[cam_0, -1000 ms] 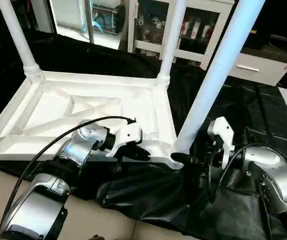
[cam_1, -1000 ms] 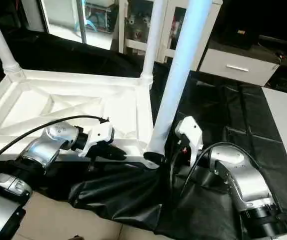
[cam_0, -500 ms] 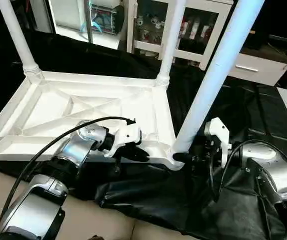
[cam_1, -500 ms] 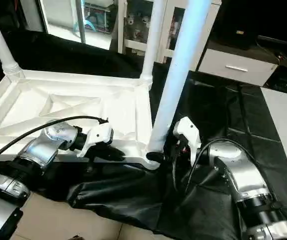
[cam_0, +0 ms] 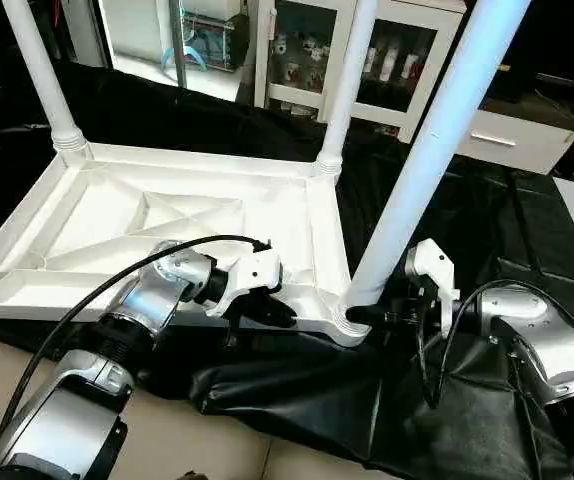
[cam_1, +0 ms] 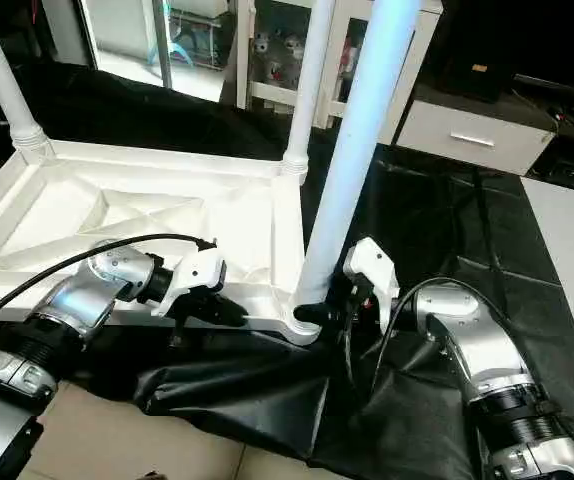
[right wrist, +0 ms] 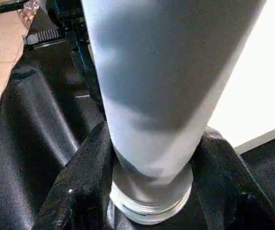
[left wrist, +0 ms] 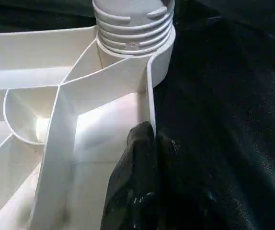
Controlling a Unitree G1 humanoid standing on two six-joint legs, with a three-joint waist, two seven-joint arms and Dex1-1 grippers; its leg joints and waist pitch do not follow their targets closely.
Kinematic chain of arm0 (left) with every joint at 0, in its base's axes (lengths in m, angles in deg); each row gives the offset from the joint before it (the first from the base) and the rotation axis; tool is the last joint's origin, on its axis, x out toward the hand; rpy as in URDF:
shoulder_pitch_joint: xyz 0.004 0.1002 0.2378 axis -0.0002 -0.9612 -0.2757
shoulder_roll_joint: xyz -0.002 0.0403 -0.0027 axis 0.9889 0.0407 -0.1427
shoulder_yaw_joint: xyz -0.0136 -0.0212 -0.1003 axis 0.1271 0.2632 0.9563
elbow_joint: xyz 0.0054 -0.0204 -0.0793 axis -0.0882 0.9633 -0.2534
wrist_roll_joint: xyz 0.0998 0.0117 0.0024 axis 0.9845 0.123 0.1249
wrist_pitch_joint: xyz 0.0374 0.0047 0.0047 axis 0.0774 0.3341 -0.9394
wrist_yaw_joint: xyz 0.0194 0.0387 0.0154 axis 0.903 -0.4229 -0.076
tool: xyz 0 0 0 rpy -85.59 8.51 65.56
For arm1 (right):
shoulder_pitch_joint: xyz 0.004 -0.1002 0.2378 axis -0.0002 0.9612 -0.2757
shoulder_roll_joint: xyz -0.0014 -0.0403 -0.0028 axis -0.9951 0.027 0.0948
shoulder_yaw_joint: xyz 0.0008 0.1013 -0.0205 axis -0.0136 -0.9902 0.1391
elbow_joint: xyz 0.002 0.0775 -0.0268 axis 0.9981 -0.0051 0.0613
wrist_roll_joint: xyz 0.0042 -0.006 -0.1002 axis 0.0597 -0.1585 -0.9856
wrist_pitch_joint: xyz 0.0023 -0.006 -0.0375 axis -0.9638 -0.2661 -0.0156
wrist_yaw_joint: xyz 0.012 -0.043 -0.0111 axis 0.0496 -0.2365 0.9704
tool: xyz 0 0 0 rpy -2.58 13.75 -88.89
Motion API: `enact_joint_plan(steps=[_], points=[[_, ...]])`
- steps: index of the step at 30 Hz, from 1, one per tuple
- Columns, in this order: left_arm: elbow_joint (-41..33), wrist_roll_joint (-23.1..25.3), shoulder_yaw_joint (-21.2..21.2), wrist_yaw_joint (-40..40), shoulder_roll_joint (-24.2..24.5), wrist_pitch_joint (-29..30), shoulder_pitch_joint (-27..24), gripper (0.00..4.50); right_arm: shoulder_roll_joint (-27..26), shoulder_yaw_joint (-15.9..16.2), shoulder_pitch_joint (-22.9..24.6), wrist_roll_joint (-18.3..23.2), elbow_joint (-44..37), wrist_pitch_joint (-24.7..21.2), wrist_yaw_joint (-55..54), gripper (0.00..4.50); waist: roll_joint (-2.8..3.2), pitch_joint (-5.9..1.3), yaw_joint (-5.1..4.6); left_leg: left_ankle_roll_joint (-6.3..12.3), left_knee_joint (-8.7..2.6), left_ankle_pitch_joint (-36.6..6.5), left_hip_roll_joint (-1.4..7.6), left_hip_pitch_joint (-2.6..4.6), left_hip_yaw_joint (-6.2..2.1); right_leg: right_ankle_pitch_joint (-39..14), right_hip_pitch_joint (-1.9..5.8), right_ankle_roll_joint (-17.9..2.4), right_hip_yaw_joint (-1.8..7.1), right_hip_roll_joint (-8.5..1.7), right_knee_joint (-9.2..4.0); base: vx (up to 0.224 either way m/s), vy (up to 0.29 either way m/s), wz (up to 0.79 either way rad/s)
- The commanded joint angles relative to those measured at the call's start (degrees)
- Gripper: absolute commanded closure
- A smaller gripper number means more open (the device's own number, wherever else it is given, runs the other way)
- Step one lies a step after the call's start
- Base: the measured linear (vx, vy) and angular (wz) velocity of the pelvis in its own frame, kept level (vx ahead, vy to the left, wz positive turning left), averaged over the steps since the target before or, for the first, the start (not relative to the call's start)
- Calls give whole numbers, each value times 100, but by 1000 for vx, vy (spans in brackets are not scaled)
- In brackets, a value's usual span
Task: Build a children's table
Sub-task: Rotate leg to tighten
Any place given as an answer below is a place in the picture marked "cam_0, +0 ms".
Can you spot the black equipment box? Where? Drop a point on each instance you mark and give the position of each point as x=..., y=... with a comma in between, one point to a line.
x=512, y=45

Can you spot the white glass door cabinet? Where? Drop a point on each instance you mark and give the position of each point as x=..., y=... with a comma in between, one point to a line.
x=397, y=55

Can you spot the white plastic table top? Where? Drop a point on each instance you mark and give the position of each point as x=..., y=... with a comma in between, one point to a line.
x=117, y=210

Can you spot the black left robot foot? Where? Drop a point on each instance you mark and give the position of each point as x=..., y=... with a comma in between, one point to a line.
x=189, y=476

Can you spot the black work surface mat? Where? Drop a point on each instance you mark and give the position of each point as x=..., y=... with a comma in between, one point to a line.
x=297, y=400

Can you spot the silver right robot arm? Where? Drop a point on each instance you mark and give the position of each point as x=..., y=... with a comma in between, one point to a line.
x=547, y=340

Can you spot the colourful background box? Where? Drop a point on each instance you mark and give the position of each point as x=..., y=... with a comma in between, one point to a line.
x=207, y=35

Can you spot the white drawer unit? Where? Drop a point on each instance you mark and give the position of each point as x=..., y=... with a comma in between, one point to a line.
x=512, y=140

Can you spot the black vertical pole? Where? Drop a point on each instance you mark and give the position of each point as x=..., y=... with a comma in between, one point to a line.
x=102, y=30

